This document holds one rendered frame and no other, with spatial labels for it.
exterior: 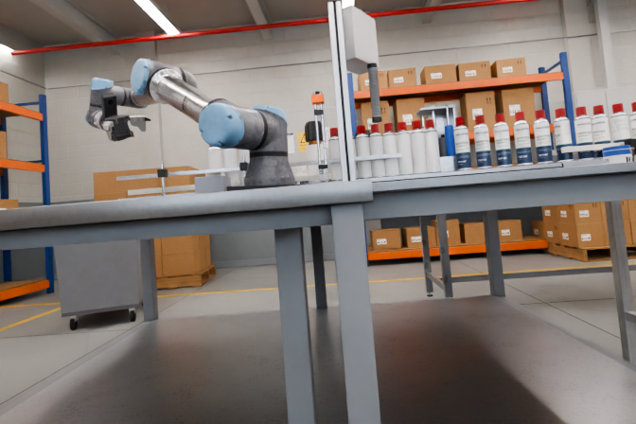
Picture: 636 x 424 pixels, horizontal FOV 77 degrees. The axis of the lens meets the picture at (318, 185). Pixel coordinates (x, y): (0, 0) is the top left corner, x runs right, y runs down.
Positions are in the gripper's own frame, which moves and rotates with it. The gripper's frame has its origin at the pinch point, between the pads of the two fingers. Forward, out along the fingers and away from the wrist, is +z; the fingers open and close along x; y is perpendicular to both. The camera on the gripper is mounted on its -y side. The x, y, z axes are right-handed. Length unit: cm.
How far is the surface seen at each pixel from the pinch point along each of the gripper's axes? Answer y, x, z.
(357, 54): -16, -61, 52
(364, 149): 18, -61, 54
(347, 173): 21, -44, 60
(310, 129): 18, -70, 18
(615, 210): 52, -130, 127
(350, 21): -26, -63, 48
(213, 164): 19.7, -21.4, 12.6
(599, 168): 5, -45, 129
